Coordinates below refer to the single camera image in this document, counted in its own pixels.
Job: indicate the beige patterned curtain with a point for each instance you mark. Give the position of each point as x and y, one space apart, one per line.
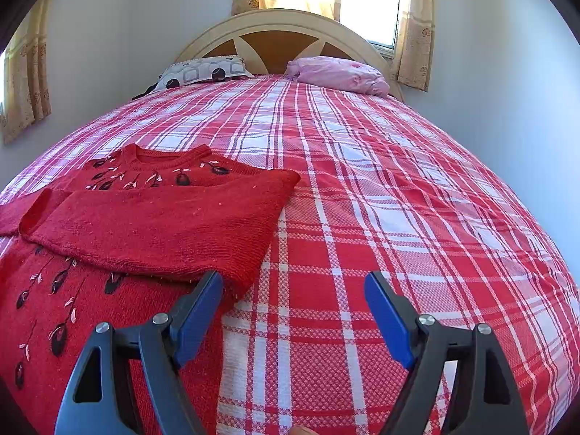
414 31
25 81

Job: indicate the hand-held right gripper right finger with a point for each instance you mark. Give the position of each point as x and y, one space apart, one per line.
389 321

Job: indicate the pink pillow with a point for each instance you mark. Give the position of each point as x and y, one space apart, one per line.
337 75

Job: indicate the grey circle-patterned pillow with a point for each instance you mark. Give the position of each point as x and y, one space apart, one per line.
204 71

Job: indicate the red plaid bedspread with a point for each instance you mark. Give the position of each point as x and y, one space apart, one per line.
362 181

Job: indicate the cream wooden headboard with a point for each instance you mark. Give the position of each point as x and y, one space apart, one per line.
272 20

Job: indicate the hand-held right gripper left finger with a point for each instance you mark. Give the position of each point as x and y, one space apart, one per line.
200 316

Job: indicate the red knitted sweater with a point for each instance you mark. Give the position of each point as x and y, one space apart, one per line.
158 222

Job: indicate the window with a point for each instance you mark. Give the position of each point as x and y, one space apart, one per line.
371 0

